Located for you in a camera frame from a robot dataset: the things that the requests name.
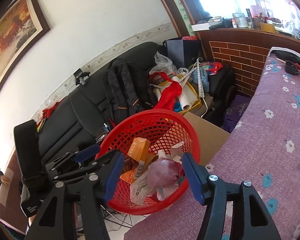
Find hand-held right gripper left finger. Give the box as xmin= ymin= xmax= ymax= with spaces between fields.
xmin=25 ymin=150 xmax=125 ymax=240

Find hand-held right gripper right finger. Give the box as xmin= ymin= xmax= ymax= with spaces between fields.
xmin=181 ymin=153 xmax=282 ymax=240

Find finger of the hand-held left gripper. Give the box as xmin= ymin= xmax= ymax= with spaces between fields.
xmin=46 ymin=161 xmax=103 ymax=184
xmin=41 ymin=144 xmax=101 ymax=174

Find small orange barcode box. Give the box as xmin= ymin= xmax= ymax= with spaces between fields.
xmin=120 ymin=166 xmax=143 ymax=184

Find red white wrapper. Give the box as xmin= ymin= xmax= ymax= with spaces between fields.
xmin=156 ymin=179 xmax=187 ymax=202

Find white plastic packet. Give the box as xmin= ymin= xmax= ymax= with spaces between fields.
xmin=130 ymin=174 xmax=153 ymax=205

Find red plastic basket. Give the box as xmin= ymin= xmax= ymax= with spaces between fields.
xmin=95 ymin=109 xmax=201 ymax=216

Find black sofa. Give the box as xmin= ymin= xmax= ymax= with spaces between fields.
xmin=14 ymin=41 xmax=165 ymax=165

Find plain cardboard box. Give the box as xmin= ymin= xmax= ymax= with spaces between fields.
xmin=184 ymin=111 xmax=231 ymax=167

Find red cloth strip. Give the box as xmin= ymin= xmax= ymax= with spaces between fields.
xmin=41 ymin=102 xmax=63 ymax=128

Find yellow crate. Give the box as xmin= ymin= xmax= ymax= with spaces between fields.
xmin=154 ymin=75 xmax=202 ymax=117

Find black backpack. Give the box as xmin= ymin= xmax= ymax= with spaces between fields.
xmin=103 ymin=58 xmax=153 ymax=128

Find purple bag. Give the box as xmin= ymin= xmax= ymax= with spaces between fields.
xmin=224 ymin=95 xmax=253 ymax=133

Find white paper roll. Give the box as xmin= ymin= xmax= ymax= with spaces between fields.
xmin=171 ymin=76 xmax=198 ymax=110

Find red cloth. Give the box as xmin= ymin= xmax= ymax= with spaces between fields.
xmin=154 ymin=71 xmax=184 ymax=110

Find black suitcase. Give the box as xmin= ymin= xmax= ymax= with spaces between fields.
xmin=204 ymin=64 xmax=237 ymax=128

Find white ruler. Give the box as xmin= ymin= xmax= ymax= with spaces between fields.
xmin=195 ymin=59 xmax=206 ymax=98

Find light blue towel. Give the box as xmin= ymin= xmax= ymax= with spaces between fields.
xmin=192 ymin=67 xmax=210 ymax=93

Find red blue package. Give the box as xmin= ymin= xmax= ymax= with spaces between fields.
xmin=201 ymin=62 xmax=223 ymax=75

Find clear plastic bag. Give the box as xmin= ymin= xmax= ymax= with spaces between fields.
xmin=149 ymin=51 xmax=178 ymax=77

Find black shopping bag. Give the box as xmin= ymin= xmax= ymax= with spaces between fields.
xmin=163 ymin=37 xmax=202 ymax=68

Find wooden brick-patterned counter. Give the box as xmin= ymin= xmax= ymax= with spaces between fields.
xmin=191 ymin=27 xmax=300 ymax=98

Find black tape roll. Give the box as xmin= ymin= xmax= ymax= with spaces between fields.
xmin=285 ymin=61 xmax=300 ymax=75

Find white flat box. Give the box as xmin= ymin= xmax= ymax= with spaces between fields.
xmin=191 ymin=22 xmax=223 ymax=32

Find black flat case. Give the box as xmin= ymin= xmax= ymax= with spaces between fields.
xmin=275 ymin=51 xmax=300 ymax=64

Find metal pot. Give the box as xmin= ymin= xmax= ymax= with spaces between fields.
xmin=234 ymin=12 xmax=248 ymax=28

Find yellow box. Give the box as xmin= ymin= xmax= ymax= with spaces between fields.
xmin=260 ymin=22 xmax=276 ymax=33

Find black cables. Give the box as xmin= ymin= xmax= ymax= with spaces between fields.
xmin=100 ymin=205 xmax=145 ymax=230

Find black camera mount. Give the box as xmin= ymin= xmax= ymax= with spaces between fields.
xmin=73 ymin=68 xmax=91 ymax=85

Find framed wall painting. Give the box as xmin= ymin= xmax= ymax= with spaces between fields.
xmin=0 ymin=0 xmax=51 ymax=110

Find bamboo wall painting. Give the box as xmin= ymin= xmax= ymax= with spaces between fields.
xmin=162 ymin=0 xmax=198 ymax=37

